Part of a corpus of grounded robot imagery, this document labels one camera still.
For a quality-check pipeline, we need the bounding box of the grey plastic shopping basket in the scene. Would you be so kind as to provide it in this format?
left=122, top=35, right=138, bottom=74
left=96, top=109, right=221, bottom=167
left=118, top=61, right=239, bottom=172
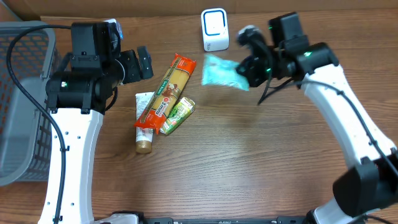
left=1, top=21, right=61, bottom=186

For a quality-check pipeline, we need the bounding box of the green yellow snack packet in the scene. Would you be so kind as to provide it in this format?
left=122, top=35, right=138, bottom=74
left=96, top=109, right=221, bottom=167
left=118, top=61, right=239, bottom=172
left=160, top=96, right=196, bottom=135

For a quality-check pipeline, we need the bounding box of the white Pantene conditioner tube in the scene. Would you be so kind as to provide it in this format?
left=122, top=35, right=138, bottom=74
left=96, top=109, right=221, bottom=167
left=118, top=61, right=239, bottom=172
left=136, top=92, right=154, bottom=154

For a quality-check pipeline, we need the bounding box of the mint green wipes packet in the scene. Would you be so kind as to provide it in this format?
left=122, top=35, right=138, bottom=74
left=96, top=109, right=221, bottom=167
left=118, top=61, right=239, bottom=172
left=201, top=54, right=249, bottom=91

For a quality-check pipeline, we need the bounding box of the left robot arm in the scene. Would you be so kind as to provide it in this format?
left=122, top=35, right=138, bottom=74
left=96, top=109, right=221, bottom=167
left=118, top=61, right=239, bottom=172
left=39, top=19, right=154, bottom=223

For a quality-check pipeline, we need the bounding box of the red spaghetti packet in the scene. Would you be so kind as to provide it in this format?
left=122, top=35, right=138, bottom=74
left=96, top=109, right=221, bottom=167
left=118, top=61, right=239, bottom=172
left=134, top=54, right=197, bottom=134

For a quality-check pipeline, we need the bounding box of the white barcode scanner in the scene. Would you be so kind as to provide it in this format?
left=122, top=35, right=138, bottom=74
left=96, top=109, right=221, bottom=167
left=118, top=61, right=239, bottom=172
left=201, top=8, right=229, bottom=52

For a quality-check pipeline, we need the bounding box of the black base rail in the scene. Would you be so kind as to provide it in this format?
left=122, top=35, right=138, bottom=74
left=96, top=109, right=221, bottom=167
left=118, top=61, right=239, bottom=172
left=93, top=210, right=366, bottom=224

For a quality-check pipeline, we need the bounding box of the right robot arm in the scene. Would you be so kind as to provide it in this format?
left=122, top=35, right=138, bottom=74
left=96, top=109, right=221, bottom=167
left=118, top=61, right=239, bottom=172
left=236, top=12, right=397, bottom=223

